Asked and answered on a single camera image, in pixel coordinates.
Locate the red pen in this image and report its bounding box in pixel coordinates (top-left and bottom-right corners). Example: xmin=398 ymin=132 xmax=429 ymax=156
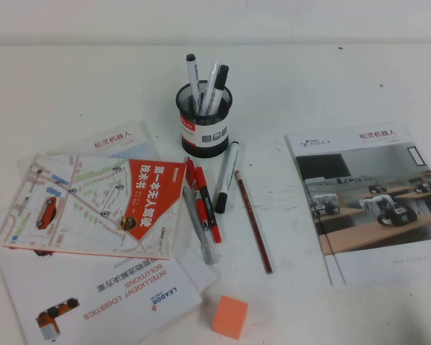
xmin=184 ymin=156 xmax=199 ymax=192

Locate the white paper sheet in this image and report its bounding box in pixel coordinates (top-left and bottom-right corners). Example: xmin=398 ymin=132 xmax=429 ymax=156
xmin=171 ymin=247 xmax=220 ymax=293

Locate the grey gel pen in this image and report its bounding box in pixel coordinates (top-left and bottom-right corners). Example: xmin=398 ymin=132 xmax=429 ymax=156
xmin=181 ymin=184 xmax=218 ymax=267

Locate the black mesh pen holder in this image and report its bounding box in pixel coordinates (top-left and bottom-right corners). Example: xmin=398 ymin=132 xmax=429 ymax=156
xmin=175 ymin=79 xmax=235 ymax=160

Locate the AgileX brochure with photo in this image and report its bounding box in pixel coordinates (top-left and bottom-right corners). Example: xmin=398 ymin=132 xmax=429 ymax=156
xmin=283 ymin=121 xmax=431 ymax=288

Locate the silver white pen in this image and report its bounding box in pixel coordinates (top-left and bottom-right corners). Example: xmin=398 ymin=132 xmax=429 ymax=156
xmin=199 ymin=61 xmax=222 ymax=116

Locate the orange cube block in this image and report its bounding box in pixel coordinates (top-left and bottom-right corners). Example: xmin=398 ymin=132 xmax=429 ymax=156
xmin=211 ymin=294 xmax=250 ymax=341

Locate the dark red pencil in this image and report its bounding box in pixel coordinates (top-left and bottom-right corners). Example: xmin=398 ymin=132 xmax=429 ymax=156
xmin=234 ymin=170 xmax=274 ymax=275

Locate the white Leador logistics brochure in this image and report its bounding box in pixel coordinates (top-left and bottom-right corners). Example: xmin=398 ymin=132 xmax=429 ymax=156
xmin=0 ymin=208 xmax=206 ymax=345

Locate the white marker black cap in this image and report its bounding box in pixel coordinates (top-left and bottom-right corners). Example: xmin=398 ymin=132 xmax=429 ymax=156
xmin=185 ymin=53 xmax=202 ymax=113
xmin=209 ymin=64 xmax=231 ymax=109
xmin=214 ymin=141 xmax=241 ymax=215

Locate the book with map cover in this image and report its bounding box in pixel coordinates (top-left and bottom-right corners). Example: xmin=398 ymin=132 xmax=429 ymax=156
xmin=0 ymin=152 xmax=188 ymax=261

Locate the red marker black label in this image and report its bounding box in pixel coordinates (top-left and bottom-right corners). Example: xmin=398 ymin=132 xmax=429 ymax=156
xmin=194 ymin=165 xmax=223 ymax=244

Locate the white brochure red title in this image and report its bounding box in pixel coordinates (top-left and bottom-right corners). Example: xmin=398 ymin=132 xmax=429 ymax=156
xmin=17 ymin=119 xmax=163 ymax=180

